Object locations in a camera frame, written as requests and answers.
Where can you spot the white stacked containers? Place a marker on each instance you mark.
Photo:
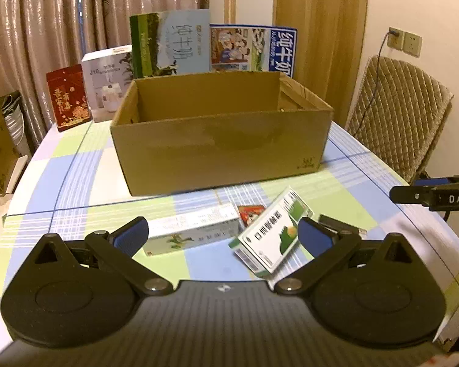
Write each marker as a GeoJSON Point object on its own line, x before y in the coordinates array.
{"type": "Point", "coordinates": [17, 130]}

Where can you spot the golden curtain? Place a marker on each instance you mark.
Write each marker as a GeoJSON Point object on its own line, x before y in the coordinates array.
{"type": "Point", "coordinates": [321, 26]}

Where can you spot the brown cardboard box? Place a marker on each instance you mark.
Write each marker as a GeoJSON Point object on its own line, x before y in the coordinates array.
{"type": "Point", "coordinates": [214, 153]}

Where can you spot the green and white milk carton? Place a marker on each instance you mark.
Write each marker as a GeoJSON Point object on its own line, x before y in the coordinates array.
{"type": "Point", "coordinates": [168, 46]}

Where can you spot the wall outlet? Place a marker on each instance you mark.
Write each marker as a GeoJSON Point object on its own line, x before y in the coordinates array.
{"type": "Point", "coordinates": [413, 44]}
{"type": "Point", "coordinates": [397, 39]}

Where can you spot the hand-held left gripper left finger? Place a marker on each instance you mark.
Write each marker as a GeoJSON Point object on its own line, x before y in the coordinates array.
{"type": "Point", "coordinates": [132, 235]}

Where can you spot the checked tablecloth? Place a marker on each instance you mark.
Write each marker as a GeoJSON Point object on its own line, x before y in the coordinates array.
{"type": "Point", "coordinates": [80, 168]}

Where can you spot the brown patterned curtain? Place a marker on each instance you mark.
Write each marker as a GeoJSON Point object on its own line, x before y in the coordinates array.
{"type": "Point", "coordinates": [42, 15]}

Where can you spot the wooden slat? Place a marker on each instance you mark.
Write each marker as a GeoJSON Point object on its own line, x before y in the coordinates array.
{"type": "Point", "coordinates": [233, 5]}
{"type": "Point", "coordinates": [226, 7]}

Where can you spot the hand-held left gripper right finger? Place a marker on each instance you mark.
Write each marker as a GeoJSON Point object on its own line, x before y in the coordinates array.
{"type": "Point", "coordinates": [315, 237]}

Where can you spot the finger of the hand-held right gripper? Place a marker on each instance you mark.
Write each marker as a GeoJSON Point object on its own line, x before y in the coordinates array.
{"type": "Point", "coordinates": [409, 195]}

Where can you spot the chair with quilted cover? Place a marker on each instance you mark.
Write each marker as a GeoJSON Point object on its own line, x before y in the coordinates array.
{"type": "Point", "coordinates": [397, 114]}

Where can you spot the white appliance box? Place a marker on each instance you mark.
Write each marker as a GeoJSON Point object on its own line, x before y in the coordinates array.
{"type": "Point", "coordinates": [103, 84]}

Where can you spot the red gift box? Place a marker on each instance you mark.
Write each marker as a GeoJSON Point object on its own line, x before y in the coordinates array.
{"type": "Point", "coordinates": [67, 99]}

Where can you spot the blue and white milk carton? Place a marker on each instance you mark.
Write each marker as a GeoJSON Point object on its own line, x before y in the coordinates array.
{"type": "Point", "coordinates": [252, 46]}

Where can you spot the white and green medicine box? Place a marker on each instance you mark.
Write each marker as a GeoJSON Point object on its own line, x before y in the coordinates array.
{"type": "Point", "coordinates": [191, 229]}

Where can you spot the red printed card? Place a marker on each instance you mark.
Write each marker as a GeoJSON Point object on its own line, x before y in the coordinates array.
{"type": "Point", "coordinates": [250, 214]}

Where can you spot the black packet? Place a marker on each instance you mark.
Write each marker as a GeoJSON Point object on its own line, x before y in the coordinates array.
{"type": "Point", "coordinates": [340, 222]}

